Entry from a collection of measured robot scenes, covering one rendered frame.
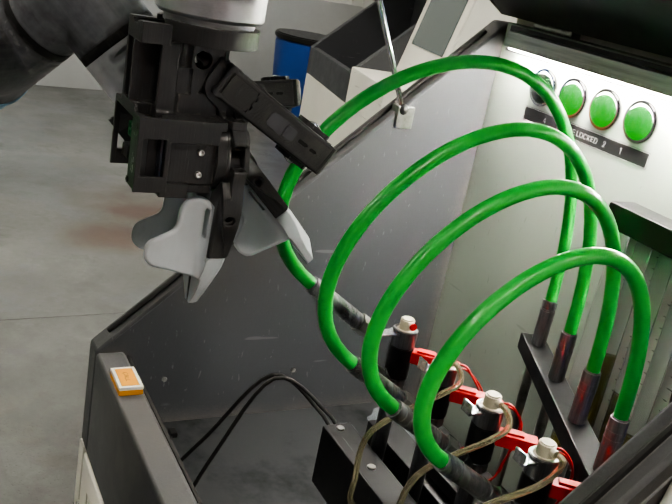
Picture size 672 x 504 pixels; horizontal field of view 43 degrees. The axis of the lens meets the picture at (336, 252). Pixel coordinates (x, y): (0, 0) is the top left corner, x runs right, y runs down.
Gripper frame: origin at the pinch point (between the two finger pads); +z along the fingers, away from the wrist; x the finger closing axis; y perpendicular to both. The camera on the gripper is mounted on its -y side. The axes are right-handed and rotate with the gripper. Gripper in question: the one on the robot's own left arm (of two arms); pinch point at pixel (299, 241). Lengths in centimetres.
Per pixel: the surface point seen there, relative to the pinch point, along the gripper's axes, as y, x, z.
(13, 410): 83, -188, 37
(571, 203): -28.1, -5.8, 18.1
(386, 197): -7.6, 8.4, -0.5
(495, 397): -4.9, 10.0, 21.0
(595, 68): -42.7, -12.8, 9.6
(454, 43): -132, -266, 47
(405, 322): -4.5, -5.3, 16.1
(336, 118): -9.4, 2.1, -7.6
